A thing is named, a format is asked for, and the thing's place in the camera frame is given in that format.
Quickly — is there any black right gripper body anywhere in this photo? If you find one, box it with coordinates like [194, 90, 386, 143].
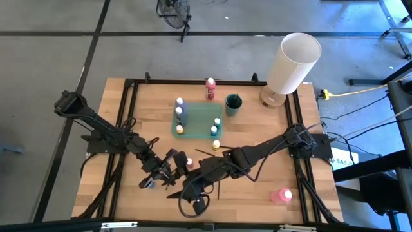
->
[173, 151, 230, 216]

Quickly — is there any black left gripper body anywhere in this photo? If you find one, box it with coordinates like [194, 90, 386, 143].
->
[138, 148, 178, 190]

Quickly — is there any large teal paint bottle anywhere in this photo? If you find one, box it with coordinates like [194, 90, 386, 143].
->
[173, 106, 187, 126]

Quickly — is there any large blue paint bottle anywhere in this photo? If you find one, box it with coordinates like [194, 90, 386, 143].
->
[174, 97, 187, 119]

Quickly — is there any large pink paint bottle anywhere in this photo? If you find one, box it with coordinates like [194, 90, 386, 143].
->
[270, 188, 293, 204]

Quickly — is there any large red paint bottle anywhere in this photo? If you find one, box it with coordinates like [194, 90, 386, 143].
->
[205, 77, 217, 101]

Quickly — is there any translucent teal plastic bin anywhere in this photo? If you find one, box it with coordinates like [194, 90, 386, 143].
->
[170, 102, 223, 140]

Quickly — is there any dark green plastic cup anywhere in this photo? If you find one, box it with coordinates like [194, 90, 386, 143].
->
[224, 93, 243, 117]

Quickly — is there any white labelled box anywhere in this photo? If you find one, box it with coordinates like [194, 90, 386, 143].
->
[330, 147, 360, 171]

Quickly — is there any white shade wooden base lamp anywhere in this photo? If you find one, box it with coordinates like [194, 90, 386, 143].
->
[259, 32, 323, 110]

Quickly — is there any black floor fan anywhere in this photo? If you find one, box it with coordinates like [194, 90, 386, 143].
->
[156, 0, 192, 43]

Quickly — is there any black cable bundle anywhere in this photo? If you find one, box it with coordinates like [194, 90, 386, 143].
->
[77, 153, 126, 220]
[294, 157, 342, 225]

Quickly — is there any silver frame bracket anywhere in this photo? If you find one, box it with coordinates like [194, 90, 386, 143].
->
[101, 221, 138, 229]
[279, 224, 318, 232]

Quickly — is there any black aluminium rig frame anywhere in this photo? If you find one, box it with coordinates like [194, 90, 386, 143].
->
[0, 71, 412, 232]

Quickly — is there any yellow extension cord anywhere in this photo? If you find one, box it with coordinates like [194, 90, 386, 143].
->
[320, 74, 412, 101]

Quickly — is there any neighbouring black rig frame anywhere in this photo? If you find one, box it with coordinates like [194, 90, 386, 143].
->
[331, 59, 412, 232]

